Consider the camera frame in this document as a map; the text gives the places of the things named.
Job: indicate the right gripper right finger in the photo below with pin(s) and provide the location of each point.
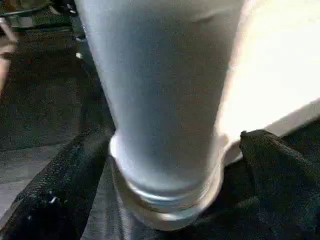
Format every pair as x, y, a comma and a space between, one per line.
282, 195

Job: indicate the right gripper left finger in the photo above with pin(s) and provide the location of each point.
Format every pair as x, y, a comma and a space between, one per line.
62, 190

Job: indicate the white plastic table top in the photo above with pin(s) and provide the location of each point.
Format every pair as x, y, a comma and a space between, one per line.
275, 62

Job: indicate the white plastic table leg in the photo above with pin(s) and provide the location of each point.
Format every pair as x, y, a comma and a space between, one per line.
162, 87

